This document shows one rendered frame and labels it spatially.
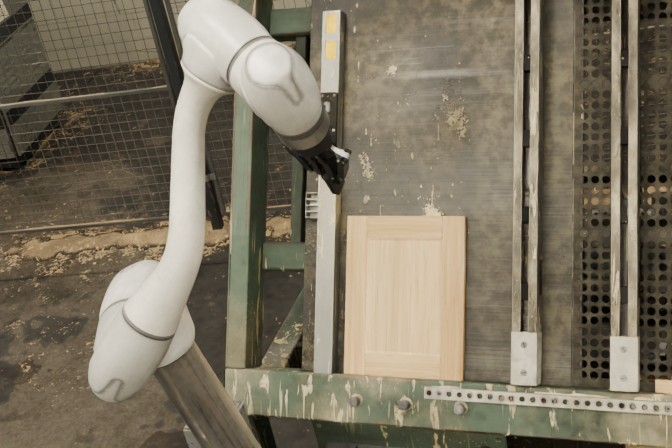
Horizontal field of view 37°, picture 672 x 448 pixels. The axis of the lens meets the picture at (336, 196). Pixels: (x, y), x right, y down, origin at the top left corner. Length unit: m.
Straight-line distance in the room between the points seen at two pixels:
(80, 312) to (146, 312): 3.26
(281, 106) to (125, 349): 0.51
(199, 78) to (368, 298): 1.13
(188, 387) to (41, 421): 2.43
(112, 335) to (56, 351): 3.00
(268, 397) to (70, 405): 1.82
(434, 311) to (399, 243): 0.19
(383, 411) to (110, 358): 0.99
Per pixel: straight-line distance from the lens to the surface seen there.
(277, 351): 2.96
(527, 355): 2.47
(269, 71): 1.49
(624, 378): 2.44
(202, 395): 2.01
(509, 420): 2.52
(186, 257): 1.68
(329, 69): 2.69
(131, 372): 1.78
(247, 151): 2.74
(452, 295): 2.56
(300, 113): 1.54
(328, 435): 2.69
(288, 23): 2.85
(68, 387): 4.52
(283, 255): 2.76
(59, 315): 5.02
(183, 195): 1.68
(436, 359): 2.57
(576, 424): 2.49
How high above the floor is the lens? 2.52
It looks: 28 degrees down
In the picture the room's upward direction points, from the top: 12 degrees counter-clockwise
